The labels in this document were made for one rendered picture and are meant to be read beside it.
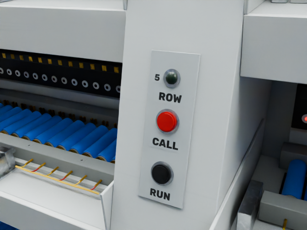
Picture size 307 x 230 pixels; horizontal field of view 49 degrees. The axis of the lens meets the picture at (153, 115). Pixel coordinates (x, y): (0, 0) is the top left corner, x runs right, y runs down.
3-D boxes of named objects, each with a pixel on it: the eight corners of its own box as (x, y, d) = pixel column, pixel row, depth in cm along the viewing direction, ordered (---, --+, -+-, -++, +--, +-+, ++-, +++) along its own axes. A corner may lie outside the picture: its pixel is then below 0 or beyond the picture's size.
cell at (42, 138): (75, 129, 49) (43, 152, 44) (65, 127, 50) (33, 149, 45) (73, 118, 48) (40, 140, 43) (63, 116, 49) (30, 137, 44)
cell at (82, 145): (110, 138, 46) (80, 162, 41) (99, 135, 47) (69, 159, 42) (108, 126, 46) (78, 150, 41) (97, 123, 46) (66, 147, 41)
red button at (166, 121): (173, 134, 26) (176, 113, 25) (155, 130, 26) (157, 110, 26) (178, 132, 27) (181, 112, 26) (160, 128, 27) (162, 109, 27)
